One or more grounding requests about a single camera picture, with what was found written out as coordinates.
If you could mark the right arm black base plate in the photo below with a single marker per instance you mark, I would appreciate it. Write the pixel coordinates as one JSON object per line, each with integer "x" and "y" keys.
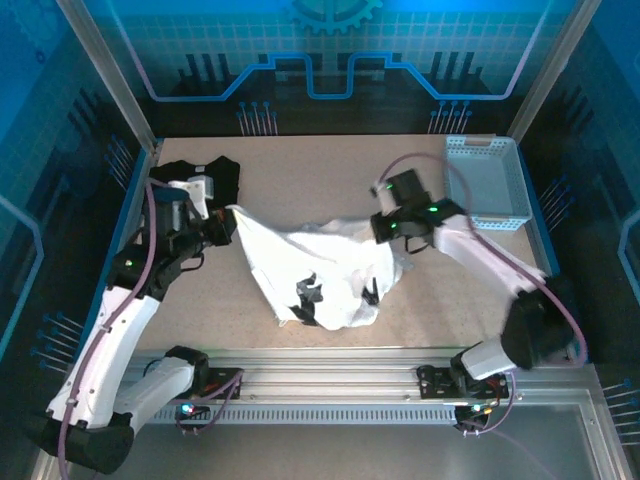
{"x": 430, "y": 382}

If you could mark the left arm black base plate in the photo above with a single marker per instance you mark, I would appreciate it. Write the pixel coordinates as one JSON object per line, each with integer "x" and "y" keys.
{"x": 227, "y": 374}

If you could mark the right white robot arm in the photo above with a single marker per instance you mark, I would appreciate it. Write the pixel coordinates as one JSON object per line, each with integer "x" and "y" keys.
{"x": 480, "y": 255}

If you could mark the aluminium frame post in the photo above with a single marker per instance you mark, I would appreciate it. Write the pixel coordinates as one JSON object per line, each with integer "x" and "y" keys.
{"x": 120, "y": 85}
{"x": 550, "y": 75}

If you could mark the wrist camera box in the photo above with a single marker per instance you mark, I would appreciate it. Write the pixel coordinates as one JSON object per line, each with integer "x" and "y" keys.
{"x": 385, "y": 200}
{"x": 197, "y": 187}

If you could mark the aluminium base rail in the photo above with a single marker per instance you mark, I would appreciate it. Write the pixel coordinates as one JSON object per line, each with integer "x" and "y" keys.
{"x": 325, "y": 375}

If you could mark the white t-shirt with black print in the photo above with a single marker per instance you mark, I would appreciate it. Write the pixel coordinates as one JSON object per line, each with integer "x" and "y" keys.
{"x": 330, "y": 260}

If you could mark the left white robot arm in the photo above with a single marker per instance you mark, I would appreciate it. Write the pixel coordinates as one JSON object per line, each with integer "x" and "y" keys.
{"x": 115, "y": 330}

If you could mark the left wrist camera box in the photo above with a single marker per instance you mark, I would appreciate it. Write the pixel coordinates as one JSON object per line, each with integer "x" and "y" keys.
{"x": 197, "y": 187}

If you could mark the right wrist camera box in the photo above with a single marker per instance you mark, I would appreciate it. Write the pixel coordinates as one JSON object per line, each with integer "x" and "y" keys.
{"x": 385, "y": 200}

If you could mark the folded black t-shirt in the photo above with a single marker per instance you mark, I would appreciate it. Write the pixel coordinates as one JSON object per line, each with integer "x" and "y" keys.
{"x": 225, "y": 175}

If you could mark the pale perforated plastic basket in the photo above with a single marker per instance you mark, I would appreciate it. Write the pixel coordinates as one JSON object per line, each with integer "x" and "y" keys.
{"x": 490, "y": 185}

